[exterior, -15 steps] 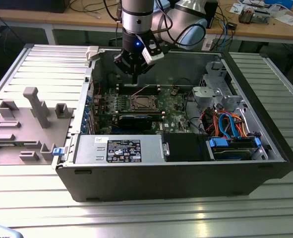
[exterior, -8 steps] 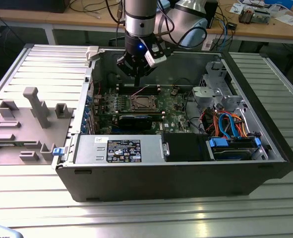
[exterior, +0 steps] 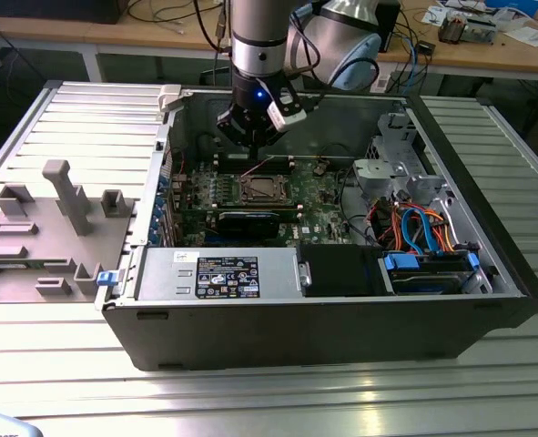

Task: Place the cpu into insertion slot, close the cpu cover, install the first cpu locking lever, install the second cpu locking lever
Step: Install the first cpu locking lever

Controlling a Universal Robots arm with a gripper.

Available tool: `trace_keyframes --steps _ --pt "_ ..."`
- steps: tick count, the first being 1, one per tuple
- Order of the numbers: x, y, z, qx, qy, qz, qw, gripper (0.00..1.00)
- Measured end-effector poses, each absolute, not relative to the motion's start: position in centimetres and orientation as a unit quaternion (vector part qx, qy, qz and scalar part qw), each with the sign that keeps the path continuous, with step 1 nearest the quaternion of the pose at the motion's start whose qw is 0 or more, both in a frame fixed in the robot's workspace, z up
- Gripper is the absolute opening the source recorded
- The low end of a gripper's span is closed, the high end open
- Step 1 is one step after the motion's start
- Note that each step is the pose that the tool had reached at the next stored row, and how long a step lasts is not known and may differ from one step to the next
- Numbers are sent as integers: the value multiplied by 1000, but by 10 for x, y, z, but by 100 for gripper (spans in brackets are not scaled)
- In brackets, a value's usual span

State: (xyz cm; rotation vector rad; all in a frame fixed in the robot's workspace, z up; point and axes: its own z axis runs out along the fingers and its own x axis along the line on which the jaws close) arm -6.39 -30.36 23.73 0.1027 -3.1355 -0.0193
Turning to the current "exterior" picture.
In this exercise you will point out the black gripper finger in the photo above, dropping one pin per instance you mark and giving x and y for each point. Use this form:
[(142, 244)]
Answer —
[(236, 127), (268, 132)]

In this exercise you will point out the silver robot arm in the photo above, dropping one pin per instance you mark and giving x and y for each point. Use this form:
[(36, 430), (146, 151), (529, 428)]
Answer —
[(257, 23)]

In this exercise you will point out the CPU socket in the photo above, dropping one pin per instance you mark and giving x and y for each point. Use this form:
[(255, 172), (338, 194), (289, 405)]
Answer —
[(241, 199)]

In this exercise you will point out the round coin battery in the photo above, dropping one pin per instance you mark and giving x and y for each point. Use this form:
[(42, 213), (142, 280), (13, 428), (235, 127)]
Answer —
[(319, 169)]

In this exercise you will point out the grey case latch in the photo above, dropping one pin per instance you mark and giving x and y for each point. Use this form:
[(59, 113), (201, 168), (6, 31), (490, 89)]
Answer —
[(168, 98)]

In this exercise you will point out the green motherboard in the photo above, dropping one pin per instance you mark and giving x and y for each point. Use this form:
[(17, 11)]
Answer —
[(318, 209)]

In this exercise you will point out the black graphics card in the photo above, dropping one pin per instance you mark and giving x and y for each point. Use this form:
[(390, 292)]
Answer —
[(246, 225)]

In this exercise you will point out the silver metal drive cage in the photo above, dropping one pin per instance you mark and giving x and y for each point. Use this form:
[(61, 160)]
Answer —
[(378, 170)]

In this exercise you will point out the black optical drive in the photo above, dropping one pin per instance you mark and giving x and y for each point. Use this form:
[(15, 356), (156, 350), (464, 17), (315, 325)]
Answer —
[(337, 271)]

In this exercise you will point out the black box on desk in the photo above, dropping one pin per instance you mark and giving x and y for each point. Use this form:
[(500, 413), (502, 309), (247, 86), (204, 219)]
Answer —
[(392, 23)]

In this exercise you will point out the silver power supply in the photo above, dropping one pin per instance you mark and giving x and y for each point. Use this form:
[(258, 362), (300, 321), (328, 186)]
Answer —
[(159, 277)]

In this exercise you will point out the small black adapter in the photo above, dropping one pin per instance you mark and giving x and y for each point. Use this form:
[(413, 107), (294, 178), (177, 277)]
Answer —
[(426, 47)]

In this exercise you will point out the hard disk in blue carrier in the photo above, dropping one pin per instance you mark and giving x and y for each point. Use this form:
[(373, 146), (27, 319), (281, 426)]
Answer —
[(400, 263)]

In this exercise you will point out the wooden desk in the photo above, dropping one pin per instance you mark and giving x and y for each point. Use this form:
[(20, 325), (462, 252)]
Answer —
[(68, 32)]

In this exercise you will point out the blue case latch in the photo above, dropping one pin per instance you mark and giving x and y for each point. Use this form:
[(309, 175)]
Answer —
[(105, 279)]

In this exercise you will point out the white printed leaflet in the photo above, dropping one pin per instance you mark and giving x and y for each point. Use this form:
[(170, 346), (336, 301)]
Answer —
[(434, 16)]

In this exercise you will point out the black PC case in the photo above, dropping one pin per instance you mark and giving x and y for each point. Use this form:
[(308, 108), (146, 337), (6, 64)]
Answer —
[(296, 332)]

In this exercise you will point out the black monitor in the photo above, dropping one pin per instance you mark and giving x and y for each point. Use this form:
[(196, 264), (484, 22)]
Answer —
[(54, 11)]

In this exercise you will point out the small metal electronic device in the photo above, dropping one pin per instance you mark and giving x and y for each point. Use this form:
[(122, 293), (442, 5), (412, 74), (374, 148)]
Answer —
[(455, 29)]

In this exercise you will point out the grey parts rack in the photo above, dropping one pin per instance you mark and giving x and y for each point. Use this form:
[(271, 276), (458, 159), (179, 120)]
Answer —
[(45, 255)]

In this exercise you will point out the white paper sheets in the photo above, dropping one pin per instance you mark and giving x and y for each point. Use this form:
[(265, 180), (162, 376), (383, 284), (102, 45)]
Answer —
[(530, 35)]

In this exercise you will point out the blue cardboard box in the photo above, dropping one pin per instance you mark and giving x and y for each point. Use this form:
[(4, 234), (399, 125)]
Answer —
[(519, 5)]

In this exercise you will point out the white rounded object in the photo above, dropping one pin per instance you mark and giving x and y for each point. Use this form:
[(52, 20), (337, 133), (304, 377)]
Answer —
[(0, 425)]

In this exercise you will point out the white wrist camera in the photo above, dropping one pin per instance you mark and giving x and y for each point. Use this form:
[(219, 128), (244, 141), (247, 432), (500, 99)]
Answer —
[(287, 119)]

